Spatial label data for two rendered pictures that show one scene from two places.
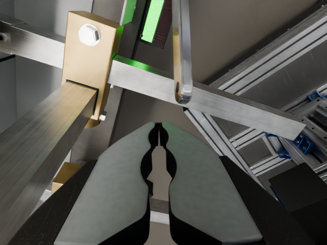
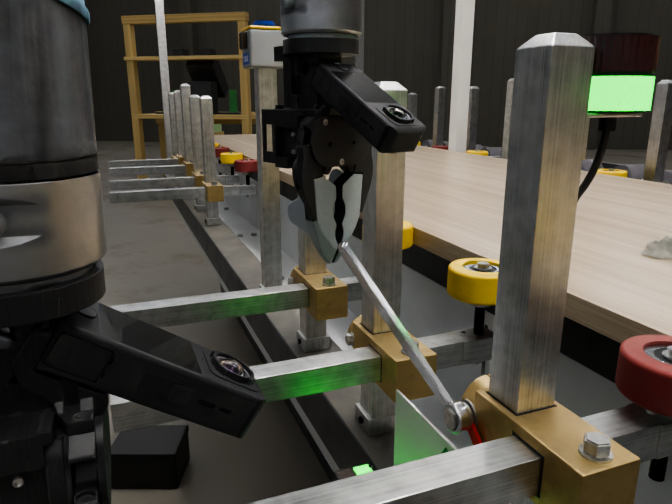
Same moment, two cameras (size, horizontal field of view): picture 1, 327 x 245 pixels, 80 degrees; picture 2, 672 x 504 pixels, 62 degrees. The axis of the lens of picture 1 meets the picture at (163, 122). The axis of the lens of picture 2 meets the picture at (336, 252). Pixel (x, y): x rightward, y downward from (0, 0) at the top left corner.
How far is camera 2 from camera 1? 0.49 m
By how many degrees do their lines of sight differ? 54
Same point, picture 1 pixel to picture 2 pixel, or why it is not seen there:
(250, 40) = not seen: outside the picture
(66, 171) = (340, 303)
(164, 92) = (315, 359)
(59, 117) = (383, 270)
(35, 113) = (397, 265)
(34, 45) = (441, 340)
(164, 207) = (207, 310)
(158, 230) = not seen: hidden behind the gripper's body
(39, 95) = (423, 404)
